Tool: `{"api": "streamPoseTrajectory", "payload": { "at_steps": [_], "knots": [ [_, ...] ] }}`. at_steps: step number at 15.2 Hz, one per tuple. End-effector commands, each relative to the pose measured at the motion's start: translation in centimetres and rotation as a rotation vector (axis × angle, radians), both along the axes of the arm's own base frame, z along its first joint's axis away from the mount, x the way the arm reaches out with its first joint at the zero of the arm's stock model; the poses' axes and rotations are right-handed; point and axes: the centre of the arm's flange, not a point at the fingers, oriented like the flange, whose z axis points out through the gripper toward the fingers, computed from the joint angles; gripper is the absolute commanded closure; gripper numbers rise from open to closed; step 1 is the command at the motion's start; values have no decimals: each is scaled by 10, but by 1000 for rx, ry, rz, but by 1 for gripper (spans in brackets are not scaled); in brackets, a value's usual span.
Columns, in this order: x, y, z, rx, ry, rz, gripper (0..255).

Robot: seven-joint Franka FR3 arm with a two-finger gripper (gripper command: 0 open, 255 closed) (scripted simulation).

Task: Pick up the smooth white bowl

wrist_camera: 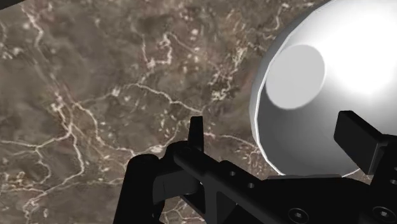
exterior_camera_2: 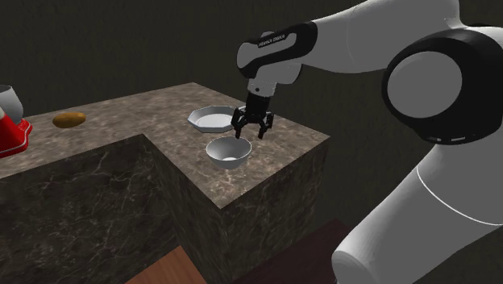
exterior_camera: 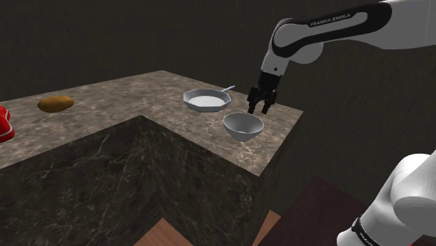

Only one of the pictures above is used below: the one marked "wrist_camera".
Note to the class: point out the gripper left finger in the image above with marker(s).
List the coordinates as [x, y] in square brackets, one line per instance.
[192, 167]

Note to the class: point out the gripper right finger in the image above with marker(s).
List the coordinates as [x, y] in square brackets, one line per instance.
[361, 141]

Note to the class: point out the white bowl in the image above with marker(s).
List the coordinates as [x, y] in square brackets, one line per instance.
[328, 93]

